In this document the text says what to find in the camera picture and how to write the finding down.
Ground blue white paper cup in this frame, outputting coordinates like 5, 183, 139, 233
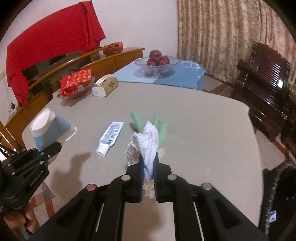
30, 108, 77, 150

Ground white tissue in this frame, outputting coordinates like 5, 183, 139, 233
125, 133, 166, 199

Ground black trash bin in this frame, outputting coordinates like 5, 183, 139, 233
258, 162, 295, 240

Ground person left hand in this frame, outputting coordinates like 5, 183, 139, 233
4, 201, 40, 233

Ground white toothpaste tube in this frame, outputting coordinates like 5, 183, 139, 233
96, 122, 124, 157

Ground glass plate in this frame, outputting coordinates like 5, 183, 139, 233
57, 76, 95, 99

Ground white blue cardboard box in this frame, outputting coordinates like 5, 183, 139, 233
269, 210, 277, 223

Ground red snack bag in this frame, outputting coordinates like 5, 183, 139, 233
60, 68, 92, 95

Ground tissue box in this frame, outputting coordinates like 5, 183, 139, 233
92, 74, 118, 97

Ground wooden tv cabinet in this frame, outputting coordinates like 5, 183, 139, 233
4, 47, 145, 149

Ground orange red bag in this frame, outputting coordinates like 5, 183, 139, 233
103, 42, 123, 56

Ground red cloth cover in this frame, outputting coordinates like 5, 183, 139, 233
6, 1, 105, 105

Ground light blue tablecloth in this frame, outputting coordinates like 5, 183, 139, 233
112, 60, 206, 90

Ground dark wooden armchair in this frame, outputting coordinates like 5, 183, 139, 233
230, 42, 295, 155

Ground glass fruit bowl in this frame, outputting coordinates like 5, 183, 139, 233
135, 56, 180, 76

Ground red apples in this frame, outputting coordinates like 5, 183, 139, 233
147, 50, 170, 66

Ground beige patterned curtain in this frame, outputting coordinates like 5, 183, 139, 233
178, 1, 295, 90

